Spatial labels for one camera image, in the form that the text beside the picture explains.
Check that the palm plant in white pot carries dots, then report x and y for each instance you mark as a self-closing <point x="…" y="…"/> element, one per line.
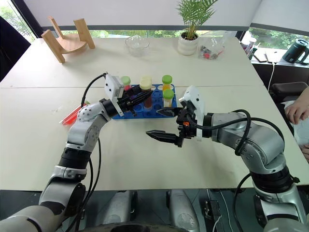
<point x="187" y="47"/>

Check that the dark red tube cream cap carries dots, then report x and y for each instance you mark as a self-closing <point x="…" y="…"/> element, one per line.
<point x="145" y="82"/>

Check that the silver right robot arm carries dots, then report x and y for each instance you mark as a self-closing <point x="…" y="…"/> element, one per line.
<point x="263" y="145"/>

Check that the person's bare hand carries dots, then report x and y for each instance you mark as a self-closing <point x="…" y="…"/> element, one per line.
<point x="297" y="111"/>

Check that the clear glass bowl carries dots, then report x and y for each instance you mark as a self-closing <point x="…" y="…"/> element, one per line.
<point x="136" y="46"/>

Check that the pink tube green cap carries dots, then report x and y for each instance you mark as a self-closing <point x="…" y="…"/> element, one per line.
<point x="125" y="80"/>

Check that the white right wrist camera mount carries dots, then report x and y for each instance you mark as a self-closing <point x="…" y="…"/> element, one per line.
<point x="194" y="96"/>

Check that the bamboo wooden stand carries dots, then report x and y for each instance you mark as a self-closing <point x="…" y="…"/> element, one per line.
<point x="72" y="43"/>

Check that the small black box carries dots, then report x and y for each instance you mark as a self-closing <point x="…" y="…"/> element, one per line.
<point x="212" y="208"/>

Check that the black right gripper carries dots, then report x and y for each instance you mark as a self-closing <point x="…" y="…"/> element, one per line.
<point x="186" y="130"/>

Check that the orange tube green cap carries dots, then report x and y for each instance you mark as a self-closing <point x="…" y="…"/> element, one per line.
<point x="167" y="79"/>

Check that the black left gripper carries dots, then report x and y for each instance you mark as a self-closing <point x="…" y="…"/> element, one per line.
<point x="126" y="101"/>

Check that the clear plastic bag with items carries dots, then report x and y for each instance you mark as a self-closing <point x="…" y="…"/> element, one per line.
<point x="210" y="48"/>

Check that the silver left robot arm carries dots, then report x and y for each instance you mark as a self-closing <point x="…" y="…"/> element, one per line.
<point x="82" y="130"/>

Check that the black chair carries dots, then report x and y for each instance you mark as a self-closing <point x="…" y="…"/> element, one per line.
<point x="287" y="88"/>

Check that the dark green jug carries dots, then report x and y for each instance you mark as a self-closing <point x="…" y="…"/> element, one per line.
<point x="295" y="52"/>

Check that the red tube green cap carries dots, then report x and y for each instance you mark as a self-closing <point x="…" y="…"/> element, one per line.
<point x="68" y="118"/>

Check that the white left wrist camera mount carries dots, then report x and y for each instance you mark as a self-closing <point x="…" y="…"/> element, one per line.
<point x="111" y="84"/>

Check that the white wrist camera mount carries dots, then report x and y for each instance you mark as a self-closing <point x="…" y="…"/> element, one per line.
<point x="194" y="96"/>
<point x="111" y="84"/>

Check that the yellow tube green cap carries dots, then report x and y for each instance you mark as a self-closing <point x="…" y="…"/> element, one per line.
<point x="168" y="94"/>

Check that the small white bottle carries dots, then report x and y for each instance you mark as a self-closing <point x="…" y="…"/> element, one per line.
<point x="248" y="47"/>

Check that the person's white clothing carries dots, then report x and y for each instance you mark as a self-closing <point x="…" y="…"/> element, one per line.
<point x="300" y="135"/>

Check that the dark blue chair back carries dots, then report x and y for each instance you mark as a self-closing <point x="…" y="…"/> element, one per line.
<point x="12" y="48"/>

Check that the silver robot leg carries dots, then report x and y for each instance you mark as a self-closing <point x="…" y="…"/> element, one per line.
<point x="118" y="210"/>
<point x="183" y="210"/>

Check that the blue test tube rack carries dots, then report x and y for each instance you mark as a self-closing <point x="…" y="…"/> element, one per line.
<point x="144" y="113"/>

